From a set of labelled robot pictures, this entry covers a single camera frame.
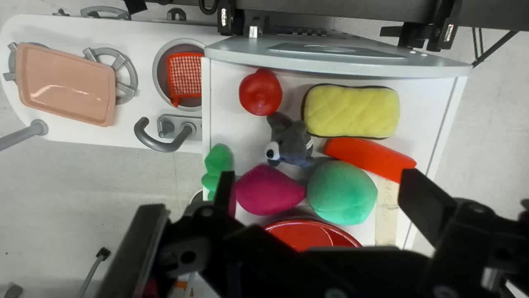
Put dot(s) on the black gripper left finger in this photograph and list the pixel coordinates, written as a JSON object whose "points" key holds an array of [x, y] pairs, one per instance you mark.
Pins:
{"points": [[224, 193]]}

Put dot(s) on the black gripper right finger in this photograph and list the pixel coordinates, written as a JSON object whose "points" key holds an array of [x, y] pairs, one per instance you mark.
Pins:
{"points": [[423, 204]]}

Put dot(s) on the round green plush toy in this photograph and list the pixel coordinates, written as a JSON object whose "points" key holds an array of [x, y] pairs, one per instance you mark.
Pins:
{"points": [[340, 193]]}

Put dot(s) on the pink radish plush toy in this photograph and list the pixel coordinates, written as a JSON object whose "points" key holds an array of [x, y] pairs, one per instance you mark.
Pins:
{"points": [[266, 191]]}

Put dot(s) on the grey toy faucet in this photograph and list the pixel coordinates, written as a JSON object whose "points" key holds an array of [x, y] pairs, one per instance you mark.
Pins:
{"points": [[158, 141]]}

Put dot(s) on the grey raccoon plush toy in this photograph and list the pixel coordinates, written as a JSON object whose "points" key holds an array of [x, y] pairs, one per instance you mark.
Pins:
{"points": [[290, 141]]}

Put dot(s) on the red bowl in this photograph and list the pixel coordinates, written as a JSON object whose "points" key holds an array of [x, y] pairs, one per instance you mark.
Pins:
{"points": [[307, 234]]}

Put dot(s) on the red tomato plush toy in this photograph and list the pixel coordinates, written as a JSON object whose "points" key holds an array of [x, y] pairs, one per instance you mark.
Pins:
{"points": [[259, 93]]}

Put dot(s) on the yellow sponge plush toy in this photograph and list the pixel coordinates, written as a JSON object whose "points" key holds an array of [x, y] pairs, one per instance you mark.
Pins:
{"points": [[350, 110]]}

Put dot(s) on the orange toy strainer basket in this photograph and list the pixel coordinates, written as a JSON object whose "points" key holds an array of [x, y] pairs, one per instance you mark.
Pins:
{"points": [[185, 77]]}

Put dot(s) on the grey toy burner grate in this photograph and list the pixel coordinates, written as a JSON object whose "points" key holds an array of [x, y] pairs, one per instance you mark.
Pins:
{"points": [[123, 67]]}

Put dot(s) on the white toy kitchen counter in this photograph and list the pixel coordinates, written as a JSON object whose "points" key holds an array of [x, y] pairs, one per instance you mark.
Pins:
{"points": [[132, 39]]}

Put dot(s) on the orange rectangular block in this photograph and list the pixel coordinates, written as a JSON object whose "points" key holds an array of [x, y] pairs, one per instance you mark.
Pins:
{"points": [[368, 158]]}

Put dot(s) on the white cabinet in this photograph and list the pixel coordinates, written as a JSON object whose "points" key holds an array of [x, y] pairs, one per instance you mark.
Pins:
{"points": [[429, 110]]}

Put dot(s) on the pale blue curved shelf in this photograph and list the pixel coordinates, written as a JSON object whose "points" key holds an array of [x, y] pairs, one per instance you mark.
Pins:
{"points": [[340, 55]]}

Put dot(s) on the black clamp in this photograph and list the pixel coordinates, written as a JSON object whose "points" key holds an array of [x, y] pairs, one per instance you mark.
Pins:
{"points": [[226, 17], [423, 31]]}

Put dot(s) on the pink plastic tray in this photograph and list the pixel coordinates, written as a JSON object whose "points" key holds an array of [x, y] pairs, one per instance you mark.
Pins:
{"points": [[66, 84]]}

